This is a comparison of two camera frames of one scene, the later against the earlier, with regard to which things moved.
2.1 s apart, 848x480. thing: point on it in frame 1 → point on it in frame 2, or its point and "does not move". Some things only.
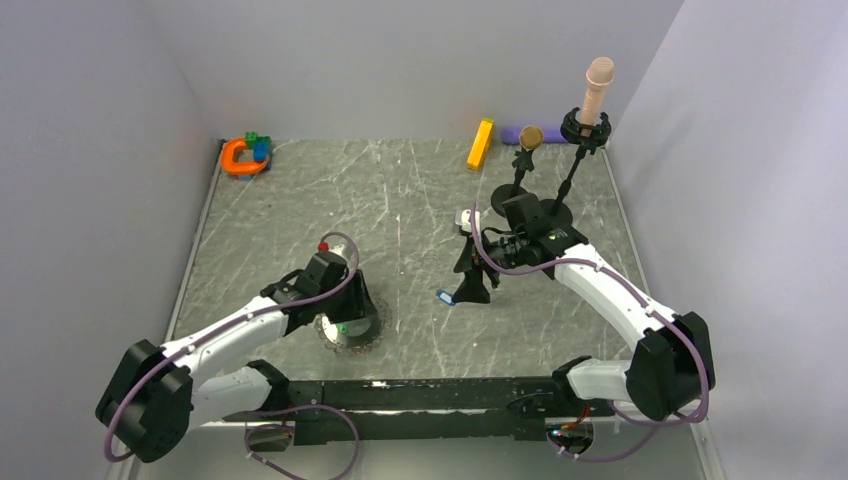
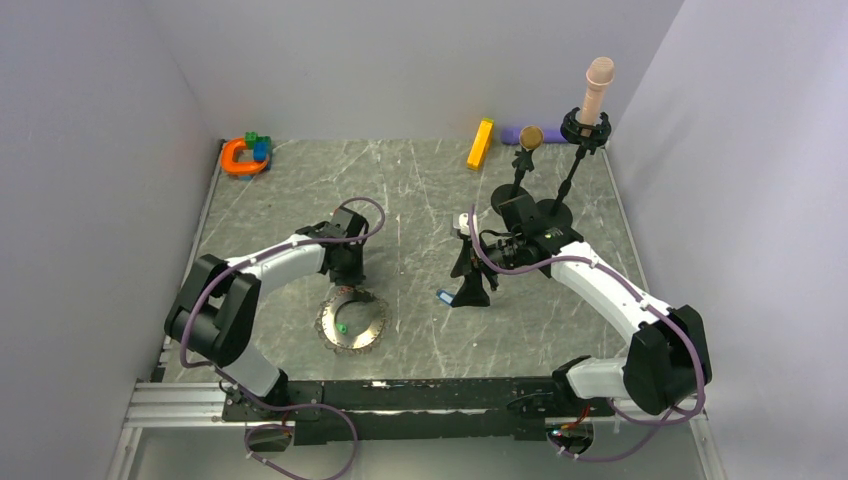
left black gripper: x=359 y=303 → x=354 y=277
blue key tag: x=445 y=297 does not move
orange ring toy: x=229 y=165 does not move
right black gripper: x=472 y=288 does not move
